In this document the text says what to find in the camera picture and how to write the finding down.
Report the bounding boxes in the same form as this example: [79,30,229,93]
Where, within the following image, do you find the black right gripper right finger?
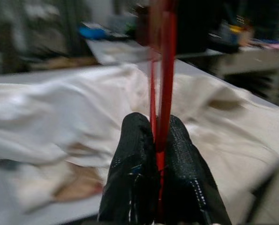
[163,114,233,225]

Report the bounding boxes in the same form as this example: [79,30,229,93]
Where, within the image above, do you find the cream denim jeans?
[12,67,279,214]

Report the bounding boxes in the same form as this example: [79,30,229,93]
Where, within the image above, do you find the red plastic hanger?
[148,0,180,223]

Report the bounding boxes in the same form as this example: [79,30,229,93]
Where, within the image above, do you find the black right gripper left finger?
[98,112,160,225]

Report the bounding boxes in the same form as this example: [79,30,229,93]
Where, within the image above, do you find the white desk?
[211,43,279,80]

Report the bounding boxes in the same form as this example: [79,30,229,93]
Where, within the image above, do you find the grey work table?
[83,35,224,66]

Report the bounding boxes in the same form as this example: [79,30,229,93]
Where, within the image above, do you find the open cardboard box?
[29,56,98,71]

